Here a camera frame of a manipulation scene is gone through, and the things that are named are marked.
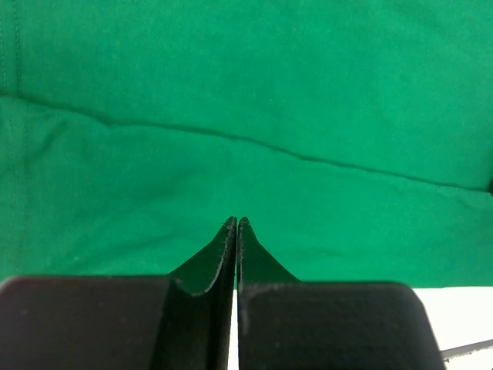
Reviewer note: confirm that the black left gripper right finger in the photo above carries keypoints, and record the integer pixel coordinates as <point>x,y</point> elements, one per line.
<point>286,323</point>

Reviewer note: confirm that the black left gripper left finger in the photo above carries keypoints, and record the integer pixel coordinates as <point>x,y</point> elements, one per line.
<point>180,320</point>

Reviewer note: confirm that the green t shirt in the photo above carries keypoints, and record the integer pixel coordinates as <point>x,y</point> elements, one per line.
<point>355,135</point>

